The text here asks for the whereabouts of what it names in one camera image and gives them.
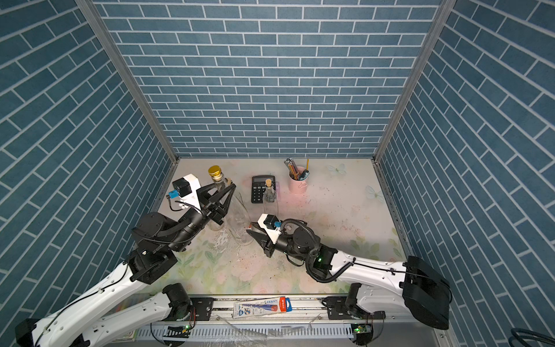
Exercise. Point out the tall gold-capped glass bottle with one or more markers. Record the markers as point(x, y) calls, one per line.
point(237, 220)

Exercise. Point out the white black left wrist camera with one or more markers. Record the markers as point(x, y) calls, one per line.
point(184, 194)

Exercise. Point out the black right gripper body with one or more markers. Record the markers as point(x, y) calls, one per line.
point(282, 247)

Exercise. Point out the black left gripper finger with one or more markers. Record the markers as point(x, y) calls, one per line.
point(228, 193)
point(209, 194)

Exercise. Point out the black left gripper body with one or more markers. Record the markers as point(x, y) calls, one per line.
point(211, 215)

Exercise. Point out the corked glass bottle red label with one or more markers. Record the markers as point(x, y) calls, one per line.
point(270, 202)

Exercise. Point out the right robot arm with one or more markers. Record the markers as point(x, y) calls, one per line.
point(411, 286)

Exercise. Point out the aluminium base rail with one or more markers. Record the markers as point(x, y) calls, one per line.
point(215, 321)

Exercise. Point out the pink metal pen bucket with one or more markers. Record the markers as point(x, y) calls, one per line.
point(298, 186)

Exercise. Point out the aluminium corner post left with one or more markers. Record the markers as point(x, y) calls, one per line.
point(91, 14)

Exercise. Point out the pens in bucket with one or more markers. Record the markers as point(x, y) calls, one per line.
point(296, 173)

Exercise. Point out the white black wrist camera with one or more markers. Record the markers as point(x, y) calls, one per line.
point(271, 225)
point(184, 194)

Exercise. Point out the aluminium corner post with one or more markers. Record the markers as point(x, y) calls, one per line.
point(91, 14)
point(438, 23)

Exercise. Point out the black desk calculator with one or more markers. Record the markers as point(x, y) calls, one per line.
point(258, 187)

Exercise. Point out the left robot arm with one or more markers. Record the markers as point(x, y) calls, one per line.
point(87, 320)

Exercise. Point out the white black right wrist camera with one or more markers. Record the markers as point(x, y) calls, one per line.
point(271, 225)

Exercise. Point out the aluminium corner post right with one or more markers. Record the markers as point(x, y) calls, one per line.
point(438, 23)

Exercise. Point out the clear glass bottle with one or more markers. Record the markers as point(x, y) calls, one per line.
point(213, 226)

